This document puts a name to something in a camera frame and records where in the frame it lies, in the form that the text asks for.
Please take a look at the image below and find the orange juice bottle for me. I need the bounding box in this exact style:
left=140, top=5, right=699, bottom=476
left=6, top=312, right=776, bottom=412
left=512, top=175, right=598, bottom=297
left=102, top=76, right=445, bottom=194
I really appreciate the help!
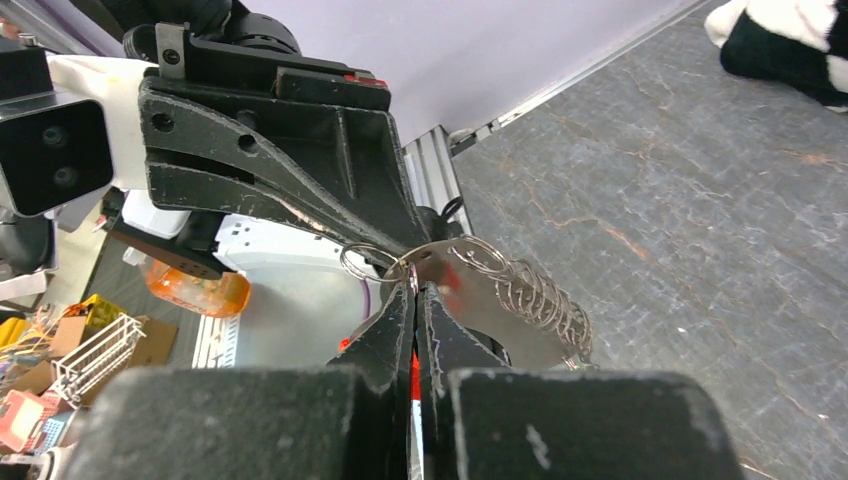
left=122, top=247, right=251, bottom=318

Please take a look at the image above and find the white wire basket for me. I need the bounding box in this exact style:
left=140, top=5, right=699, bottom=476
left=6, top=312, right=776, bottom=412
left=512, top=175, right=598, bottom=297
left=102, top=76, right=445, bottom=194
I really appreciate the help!
left=51, top=314, right=146, bottom=409

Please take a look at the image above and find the black white checkered pillow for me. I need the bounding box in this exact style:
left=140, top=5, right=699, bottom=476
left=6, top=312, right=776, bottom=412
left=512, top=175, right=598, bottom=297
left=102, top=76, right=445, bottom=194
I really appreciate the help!
left=704, top=0, right=847, bottom=114

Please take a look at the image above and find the red tagged key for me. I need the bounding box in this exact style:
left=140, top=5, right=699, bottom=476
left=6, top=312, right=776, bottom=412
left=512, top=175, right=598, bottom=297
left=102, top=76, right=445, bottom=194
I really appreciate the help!
left=328, top=281, right=419, bottom=479

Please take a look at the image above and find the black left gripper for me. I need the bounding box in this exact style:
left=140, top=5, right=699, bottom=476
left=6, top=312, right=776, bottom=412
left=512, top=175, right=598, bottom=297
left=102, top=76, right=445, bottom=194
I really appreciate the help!
left=139, top=29, right=431, bottom=255

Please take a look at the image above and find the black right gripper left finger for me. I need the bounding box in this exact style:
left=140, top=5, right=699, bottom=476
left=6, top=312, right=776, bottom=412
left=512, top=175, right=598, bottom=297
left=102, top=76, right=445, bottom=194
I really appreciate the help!
left=65, top=282, right=416, bottom=479

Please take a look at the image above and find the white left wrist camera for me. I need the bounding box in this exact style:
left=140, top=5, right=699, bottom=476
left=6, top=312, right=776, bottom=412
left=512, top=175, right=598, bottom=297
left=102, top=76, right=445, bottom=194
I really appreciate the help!
left=1, top=39, right=153, bottom=217

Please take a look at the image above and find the silver keyring with red tool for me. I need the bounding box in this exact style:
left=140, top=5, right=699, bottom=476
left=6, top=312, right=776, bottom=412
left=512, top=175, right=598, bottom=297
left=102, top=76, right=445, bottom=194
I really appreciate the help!
left=331, top=235, right=594, bottom=384

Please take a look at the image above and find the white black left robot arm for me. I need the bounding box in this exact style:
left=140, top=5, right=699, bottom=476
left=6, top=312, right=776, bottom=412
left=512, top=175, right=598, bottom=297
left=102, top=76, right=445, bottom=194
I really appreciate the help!
left=1, top=1, right=460, bottom=274

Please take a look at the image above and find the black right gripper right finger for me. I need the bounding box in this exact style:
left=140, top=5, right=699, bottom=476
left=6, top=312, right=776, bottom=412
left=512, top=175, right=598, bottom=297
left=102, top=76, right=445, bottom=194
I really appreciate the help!
left=417, top=284, right=743, bottom=479

